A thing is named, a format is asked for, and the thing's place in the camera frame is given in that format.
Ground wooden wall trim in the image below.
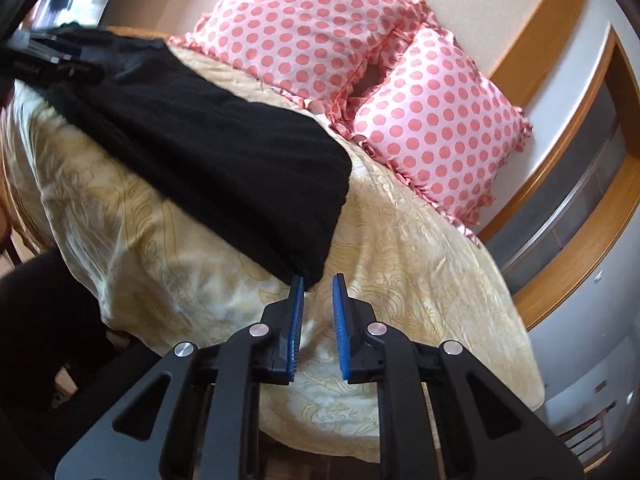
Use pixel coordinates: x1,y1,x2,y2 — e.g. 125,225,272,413
487,0,594,82

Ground yellow patterned blanket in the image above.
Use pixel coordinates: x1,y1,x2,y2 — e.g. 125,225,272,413
2,40,547,464

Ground grey sliding door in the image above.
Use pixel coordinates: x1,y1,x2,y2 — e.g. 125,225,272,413
500,77,632,272

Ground black pants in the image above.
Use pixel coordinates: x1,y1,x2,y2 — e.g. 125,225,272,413
45,25,353,292

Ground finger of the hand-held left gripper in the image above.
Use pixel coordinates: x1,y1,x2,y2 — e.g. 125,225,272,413
17,29,85,59
47,56,108,86

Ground person's dark trouser leg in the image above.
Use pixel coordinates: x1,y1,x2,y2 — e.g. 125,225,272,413
0,247,166,461

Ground wooden chair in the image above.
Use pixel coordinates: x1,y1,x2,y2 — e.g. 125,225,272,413
554,402,619,462

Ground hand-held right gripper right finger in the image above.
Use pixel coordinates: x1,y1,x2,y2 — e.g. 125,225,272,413
331,273,586,480

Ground wooden door frame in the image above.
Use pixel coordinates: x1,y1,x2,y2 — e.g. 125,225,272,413
479,27,640,332

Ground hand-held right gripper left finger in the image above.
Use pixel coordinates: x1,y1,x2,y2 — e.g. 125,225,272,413
54,274,307,480

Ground pink polka dot pillow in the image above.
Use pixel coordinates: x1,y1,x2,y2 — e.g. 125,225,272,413
330,22,534,242
167,0,437,112

